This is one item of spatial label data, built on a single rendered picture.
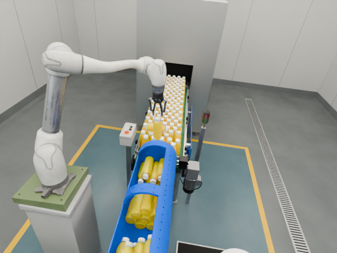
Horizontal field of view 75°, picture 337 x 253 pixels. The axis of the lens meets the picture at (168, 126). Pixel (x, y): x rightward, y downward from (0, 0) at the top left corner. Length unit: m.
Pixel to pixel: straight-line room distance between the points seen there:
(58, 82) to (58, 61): 0.22
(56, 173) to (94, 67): 0.66
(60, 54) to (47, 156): 0.57
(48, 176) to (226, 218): 1.98
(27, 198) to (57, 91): 0.65
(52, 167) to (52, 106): 0.36
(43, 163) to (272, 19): 5.17
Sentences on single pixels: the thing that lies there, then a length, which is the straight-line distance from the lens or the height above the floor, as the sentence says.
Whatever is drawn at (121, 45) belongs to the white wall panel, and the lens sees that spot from 5.93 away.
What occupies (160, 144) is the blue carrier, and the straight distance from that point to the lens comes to 1.55.
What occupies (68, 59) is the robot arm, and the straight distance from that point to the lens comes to 1.25.
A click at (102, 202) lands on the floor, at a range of 2.79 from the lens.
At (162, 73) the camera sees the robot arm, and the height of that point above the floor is 1.70.
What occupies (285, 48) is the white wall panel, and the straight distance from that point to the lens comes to 5.93.
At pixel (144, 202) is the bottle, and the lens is 1.30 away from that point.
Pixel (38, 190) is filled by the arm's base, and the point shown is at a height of 1.07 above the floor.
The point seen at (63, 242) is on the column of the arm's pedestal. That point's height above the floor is 0.62.
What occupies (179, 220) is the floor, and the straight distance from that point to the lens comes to 2.65.
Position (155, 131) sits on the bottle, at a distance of 1.68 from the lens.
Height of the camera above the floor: 2.21
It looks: 34 degrees down
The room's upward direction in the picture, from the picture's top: 6 degrees clockwise
